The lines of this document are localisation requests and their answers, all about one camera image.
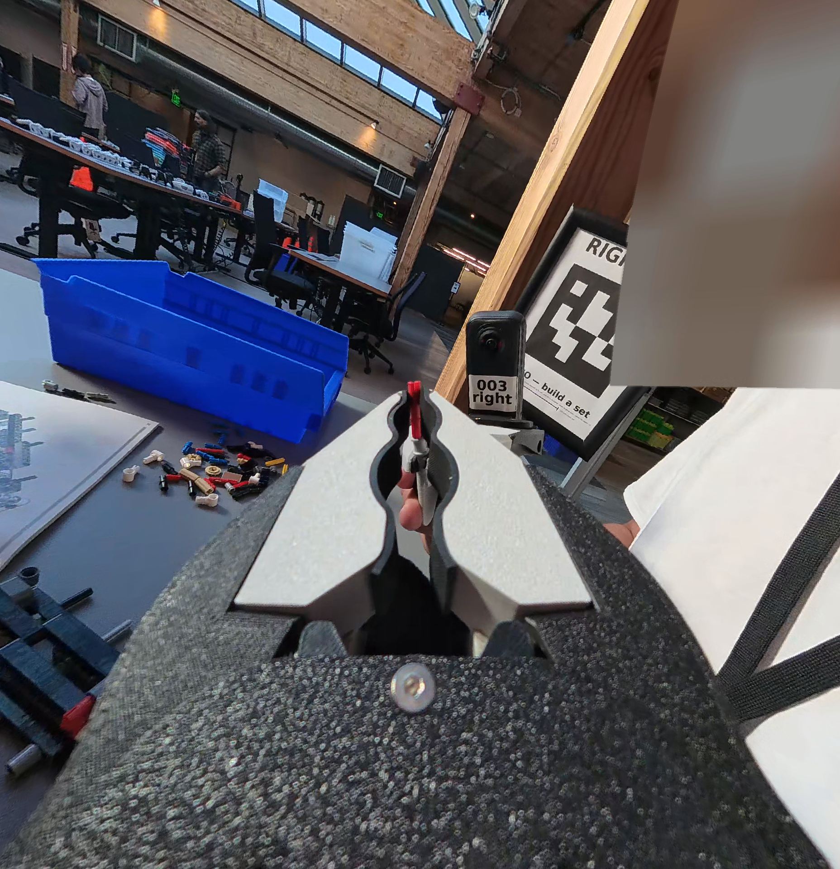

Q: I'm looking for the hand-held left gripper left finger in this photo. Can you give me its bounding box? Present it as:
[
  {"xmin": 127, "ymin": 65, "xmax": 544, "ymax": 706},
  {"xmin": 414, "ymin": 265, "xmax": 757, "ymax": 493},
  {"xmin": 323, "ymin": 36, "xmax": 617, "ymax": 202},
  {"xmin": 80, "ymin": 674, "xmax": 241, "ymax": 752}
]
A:
[{"xmin": 232, "ymin": 390, "xmax": 410, "ymax": 635}]

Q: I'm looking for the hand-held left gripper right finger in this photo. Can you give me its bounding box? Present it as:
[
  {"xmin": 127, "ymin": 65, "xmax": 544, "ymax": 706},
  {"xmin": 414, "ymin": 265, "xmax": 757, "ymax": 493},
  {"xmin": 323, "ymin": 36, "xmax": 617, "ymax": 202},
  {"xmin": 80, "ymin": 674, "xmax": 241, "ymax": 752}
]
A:
[{"xmin": 423, "ymin": 389, "xmax": 594, "ymax": 642}]

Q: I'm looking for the grey lego pin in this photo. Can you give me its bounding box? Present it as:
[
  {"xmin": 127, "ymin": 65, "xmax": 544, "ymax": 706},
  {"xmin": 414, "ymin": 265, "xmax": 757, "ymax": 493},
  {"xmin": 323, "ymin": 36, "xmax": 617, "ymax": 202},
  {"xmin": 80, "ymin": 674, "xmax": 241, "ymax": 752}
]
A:
[{"xmin": 405, "ymin": 434, "xmax": 440, "ymax": 527}]

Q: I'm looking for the lego truck chassis model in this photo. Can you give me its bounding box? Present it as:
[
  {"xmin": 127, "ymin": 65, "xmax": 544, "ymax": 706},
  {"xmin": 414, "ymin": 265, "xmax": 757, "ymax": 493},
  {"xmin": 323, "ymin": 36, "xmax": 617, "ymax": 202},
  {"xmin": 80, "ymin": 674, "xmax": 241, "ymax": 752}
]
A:
[{"xmin": 0, "ymin": 567, "xmax": 134, "ymax": 779}]

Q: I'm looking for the pile of small lego pieces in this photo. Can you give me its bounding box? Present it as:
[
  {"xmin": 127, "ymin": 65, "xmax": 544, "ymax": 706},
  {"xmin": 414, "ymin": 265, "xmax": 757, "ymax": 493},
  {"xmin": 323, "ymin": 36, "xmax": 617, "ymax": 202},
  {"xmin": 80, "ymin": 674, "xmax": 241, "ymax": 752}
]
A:
[{"xmin": 121, "ymin": 424, "xmax": 289, "ymax": 510}]

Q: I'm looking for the lego instruction booklet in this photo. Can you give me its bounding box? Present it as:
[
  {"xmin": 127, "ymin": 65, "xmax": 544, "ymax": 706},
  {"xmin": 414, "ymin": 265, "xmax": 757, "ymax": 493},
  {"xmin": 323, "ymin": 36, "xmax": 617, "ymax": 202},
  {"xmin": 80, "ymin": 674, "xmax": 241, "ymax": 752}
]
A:
[{"xmin": 0, "ymin": 377, "xmax": 160, "ymax": 568}]

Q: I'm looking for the cluster of dark lego bits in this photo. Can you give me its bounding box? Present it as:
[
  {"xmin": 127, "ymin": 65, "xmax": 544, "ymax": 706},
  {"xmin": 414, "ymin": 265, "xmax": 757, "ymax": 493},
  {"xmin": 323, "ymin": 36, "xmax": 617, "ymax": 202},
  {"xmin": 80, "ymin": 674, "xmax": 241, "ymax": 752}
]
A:
[{"xmin": 43, "ymin": 379, "xmax": 115, "ymax": 405}]

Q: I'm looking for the person's right hand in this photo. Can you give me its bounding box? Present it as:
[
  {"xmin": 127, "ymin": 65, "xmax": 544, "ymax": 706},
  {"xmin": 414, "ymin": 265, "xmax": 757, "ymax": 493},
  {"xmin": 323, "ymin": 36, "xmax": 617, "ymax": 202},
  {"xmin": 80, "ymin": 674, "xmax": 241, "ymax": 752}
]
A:
[{"xmin": 396, "ymin": 470, "xmax": 436, "ymax": 556}]

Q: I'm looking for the black framed tag sign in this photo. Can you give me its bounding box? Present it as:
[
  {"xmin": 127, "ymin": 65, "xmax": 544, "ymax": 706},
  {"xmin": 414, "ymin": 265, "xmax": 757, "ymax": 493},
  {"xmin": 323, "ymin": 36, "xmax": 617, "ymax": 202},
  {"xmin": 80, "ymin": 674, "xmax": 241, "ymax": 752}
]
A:
[{"xmin": 515, "ymin": 207, "xmax": 655, "ymax": 460}]

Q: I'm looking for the grey metal sign stand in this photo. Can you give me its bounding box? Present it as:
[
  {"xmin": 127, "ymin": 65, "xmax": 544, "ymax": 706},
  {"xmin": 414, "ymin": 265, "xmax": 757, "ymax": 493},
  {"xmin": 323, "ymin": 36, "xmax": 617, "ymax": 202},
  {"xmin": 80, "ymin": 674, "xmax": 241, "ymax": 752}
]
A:
[{"xmin": 559, "ymin": 390, "xmax": 655, "ymax": 501}]

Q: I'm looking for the black office chair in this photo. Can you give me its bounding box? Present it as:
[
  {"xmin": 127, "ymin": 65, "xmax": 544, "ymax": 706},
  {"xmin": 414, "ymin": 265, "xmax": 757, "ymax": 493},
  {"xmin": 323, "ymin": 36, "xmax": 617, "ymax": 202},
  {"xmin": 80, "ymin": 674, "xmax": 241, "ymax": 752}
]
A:
[
  {"xmin": 348, "ymin": 272, "xmax": 428, "ymax": 376},
  {"xmin": 247, "ymin": 190, "xmax": 312, "ymax": 300}
]

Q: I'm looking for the wooden column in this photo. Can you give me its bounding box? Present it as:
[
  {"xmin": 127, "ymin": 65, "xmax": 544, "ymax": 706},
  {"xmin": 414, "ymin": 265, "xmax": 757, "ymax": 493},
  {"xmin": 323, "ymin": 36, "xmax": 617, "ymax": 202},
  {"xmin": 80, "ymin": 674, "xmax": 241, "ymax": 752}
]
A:
[{"xmin": 389, "ymin": 85, "xmax": 485, "ymax": 293}]

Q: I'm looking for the stack of green bins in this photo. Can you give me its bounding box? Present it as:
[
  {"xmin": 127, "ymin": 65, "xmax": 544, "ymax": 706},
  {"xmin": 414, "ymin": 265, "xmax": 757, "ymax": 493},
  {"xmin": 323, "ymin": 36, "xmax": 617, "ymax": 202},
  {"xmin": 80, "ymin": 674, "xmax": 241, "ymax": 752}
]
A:
[{"xmin": 624, "ymin": 406, "xmax": 679, "ymax": 450}]

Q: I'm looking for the short wooden desk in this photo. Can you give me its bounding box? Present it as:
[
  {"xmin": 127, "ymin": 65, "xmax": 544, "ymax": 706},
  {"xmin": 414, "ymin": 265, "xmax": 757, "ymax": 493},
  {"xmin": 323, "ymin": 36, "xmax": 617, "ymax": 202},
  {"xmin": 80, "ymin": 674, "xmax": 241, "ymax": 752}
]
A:
[{"xmin": 287, "ymin": 248, "xmax": 394, "ymax": 327}]

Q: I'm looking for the person's white shirt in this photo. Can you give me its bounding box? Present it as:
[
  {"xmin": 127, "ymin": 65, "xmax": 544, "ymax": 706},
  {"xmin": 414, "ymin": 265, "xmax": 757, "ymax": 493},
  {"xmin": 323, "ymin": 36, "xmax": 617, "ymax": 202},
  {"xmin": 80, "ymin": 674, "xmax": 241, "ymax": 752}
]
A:
[{"xmin": 624, "ymin": 387, "xmax": 840, "ymax": 869}]

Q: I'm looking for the blue plastic bin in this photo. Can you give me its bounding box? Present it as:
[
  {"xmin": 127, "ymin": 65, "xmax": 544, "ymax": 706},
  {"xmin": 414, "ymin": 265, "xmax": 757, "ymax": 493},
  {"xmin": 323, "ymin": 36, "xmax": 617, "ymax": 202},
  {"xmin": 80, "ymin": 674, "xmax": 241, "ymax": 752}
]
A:
[{"xmin": 33, "ymin": 258, "xmax": 350, "ymax": 445}]

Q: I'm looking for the long wooden desk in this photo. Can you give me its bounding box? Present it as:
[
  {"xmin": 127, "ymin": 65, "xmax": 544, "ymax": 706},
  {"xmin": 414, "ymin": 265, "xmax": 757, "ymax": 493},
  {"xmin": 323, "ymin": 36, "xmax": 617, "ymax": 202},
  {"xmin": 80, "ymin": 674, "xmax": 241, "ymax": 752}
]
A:
[{"xmin": 0, "ymin": 109, "xmax": 258, "ymax": 262}]

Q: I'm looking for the wooden post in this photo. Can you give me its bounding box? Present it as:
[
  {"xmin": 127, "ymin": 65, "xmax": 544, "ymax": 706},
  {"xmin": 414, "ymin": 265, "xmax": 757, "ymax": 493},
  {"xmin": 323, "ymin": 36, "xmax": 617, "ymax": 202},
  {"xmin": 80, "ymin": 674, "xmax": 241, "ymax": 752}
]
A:
[{"xmin": 434, "ymin": 0, "xmax": 668, "ymax": 405}]

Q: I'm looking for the black lanyard strap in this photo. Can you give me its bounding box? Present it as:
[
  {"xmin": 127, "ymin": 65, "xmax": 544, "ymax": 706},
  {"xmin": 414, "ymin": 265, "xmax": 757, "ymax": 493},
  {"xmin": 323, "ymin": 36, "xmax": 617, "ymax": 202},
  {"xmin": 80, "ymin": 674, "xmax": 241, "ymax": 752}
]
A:
[{"xmin": 719, "ymin": 454, "xmax": 840, "ymax": 724}]

